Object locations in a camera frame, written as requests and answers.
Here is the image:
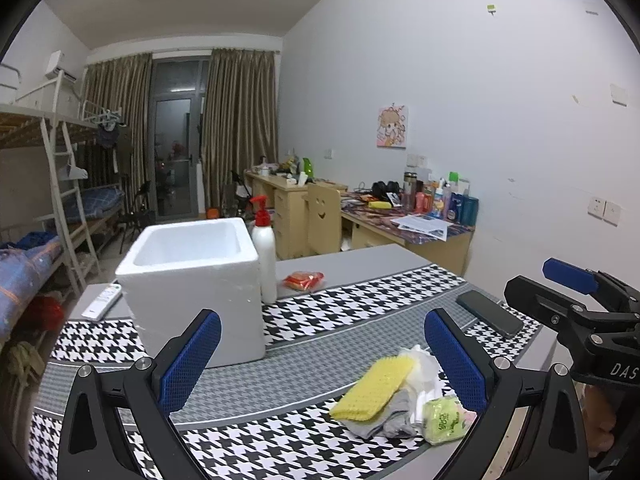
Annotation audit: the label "green tissue packet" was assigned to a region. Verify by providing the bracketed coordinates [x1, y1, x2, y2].
[422, 396, 477, 446]

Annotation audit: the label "grey sock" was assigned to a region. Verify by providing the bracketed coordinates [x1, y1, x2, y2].
[340, 389, 421, 440]

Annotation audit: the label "yellow foam mesh sleeve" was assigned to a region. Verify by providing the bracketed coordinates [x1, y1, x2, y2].
[330, 356, 416, 422]

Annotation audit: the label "white tissue paper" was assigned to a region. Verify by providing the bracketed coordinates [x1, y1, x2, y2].
[398, 344, 445, 426]

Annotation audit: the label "right hand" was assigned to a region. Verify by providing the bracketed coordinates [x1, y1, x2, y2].
[582, 385, 616, 457]

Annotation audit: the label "black smartphone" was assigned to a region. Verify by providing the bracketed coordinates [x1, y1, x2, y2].
[456, 290, 524, 338]

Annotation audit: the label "white remote control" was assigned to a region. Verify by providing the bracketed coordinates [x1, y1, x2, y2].
[81, 283, 122, 322]

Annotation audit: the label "printed paper sheets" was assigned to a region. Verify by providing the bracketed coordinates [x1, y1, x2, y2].
[390, 214, 451, 242]

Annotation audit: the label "houndstooth table runner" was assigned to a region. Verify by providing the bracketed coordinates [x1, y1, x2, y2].
[27, 263, 544, 480]

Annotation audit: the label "white styrofoam box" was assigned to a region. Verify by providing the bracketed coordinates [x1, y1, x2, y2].
[115, 218, 266, 367]

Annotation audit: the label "blue plaid bedding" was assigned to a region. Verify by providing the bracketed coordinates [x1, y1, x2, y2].
[1, 186, 124, 342]

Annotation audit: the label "cluttered wooden desk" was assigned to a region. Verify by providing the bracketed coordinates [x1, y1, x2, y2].
[342, 193, 474, 276]

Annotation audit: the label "black folding chair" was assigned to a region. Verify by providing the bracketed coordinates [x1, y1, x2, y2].
[117, 180, 156, 252]

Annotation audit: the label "wooden smiley chair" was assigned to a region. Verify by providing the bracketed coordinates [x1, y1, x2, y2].
[307, 184, 342, 255]

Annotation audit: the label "red snack packet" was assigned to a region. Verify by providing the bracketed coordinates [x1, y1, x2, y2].
[282, 271, 324, 292]

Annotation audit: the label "white red pump bottle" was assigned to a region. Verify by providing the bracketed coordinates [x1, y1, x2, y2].
[250, 195, 277, 304]

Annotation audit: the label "white metal bunk bed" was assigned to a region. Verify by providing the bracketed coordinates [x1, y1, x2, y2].
[0, 62, 126, 302]

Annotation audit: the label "far wooden desk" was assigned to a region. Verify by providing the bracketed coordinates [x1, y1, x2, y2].
[243, 168, 350, 261]

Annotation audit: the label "brown striped curtain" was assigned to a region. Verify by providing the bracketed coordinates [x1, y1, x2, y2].
[201, 49, 278, 208]

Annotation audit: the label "left brown curtain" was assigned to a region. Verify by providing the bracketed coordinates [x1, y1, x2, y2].
[84, 53, 153, 205]

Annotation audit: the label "glass balcony door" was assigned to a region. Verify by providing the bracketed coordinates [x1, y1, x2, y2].
[149, 56, 208, 222]

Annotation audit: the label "wall power socket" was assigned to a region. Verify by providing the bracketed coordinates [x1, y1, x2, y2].
[587, 196, 622, 226]

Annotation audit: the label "anime wall picture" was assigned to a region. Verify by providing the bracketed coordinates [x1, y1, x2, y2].
[376, 104, 409, 148]

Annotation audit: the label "wall air conditioner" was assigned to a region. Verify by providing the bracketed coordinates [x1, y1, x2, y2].
[44, 50, 78, 84]

